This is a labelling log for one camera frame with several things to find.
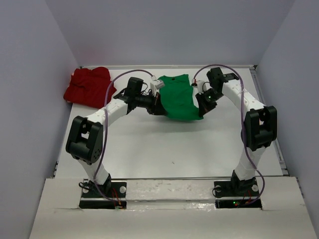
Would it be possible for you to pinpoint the aluminium table frame rail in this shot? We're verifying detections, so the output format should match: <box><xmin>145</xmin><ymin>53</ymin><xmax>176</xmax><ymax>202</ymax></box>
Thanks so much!
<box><xmin>56</xmin><ymin>64</ymin><xmax>282</xmax><ymax>182</ymax></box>

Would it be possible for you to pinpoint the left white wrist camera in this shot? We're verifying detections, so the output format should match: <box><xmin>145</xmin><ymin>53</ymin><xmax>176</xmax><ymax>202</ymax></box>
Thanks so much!
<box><xmin>150</xmin><ymin>76</ymin><xmax>165</xmax><ymax>95</ymax></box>

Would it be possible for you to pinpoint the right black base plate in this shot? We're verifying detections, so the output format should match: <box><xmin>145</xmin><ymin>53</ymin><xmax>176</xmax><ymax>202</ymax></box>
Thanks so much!
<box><xmin>212</xmin><ymin>179</ymin><xmax>262</xmax><ymax>209</ymax></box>

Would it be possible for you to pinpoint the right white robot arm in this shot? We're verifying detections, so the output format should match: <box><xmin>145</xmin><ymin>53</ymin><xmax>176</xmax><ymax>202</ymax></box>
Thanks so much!
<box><xmin>192</xmin><ymin>64</ymin><xmax>277</xmax><ymax>197</ymax></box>

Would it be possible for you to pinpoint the green t-shirt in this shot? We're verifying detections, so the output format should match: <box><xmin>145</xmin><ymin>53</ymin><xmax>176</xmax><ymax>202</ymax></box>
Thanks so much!
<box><xmin>159</xmin><ymin>74</ymin><xmax>203</xmax><ymax>121</ymax></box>

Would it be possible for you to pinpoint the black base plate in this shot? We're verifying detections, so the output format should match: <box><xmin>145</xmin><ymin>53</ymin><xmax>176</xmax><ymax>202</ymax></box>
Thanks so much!
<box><xmin>78</xmin><ymin>180</ymin><xmax>128</xmax><ymax>210</ymax></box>
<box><xmin>212</xmin><ymin>179</ymin><xmax>262</xmax><ymax>209</ymax></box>

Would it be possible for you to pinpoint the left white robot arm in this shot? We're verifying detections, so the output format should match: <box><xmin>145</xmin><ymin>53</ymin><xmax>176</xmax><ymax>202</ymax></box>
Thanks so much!
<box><xmin>66</xmin><ymin>77</ymin><xmax>167</xmax><ymax>197</ymax></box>

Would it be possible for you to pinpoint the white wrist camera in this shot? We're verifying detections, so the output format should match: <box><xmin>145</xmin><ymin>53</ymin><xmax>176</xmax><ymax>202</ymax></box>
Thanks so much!
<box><xmin>150</xmin><ymin>76</ymin><xmax>165</xmax><ymax>95</ymax></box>
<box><xmin>191</xmin><ymin>78</ymin><xmax>205</xmax><ymax>94</ymax></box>

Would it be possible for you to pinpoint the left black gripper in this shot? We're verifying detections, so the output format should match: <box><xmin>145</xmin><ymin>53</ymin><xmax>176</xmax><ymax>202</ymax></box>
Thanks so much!
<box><xmin>135</xmin><ymin>91</ymin><xmax>167</xmax><ymax>116</ymax></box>

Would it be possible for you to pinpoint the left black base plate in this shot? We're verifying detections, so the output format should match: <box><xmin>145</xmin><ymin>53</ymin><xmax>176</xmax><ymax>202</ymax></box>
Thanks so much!
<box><xmin>78</xmin><ymin>180</ymin><xmax>128</xmax><ymax>210</ymax></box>

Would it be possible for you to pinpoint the red t-shirt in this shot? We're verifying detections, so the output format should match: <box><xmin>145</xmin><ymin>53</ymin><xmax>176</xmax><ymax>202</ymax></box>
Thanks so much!
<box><xmin>63</xmin><ymin>67</ymin><xmax>111</xmax><ymax>109</ymax></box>

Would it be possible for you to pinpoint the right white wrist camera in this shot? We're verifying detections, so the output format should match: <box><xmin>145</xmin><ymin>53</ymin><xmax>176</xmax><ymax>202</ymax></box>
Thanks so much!
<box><xmin>191</xmin><ymin>78</ymin><xmax>205</xmax><ymax>94</ymax></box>

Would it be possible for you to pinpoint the white front cover board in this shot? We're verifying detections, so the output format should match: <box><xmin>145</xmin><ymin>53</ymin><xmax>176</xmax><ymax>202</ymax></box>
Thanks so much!
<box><xmin>30</xmin><ymin>177</ymin><xmax>316</xmax><ymax>239</ymax></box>

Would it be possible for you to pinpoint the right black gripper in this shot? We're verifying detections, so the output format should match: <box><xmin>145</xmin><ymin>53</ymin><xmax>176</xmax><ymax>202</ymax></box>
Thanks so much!
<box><xmin>196</xmin><ymin>88</ymin><xmax>225</xmax><ymax>117</ymax></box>

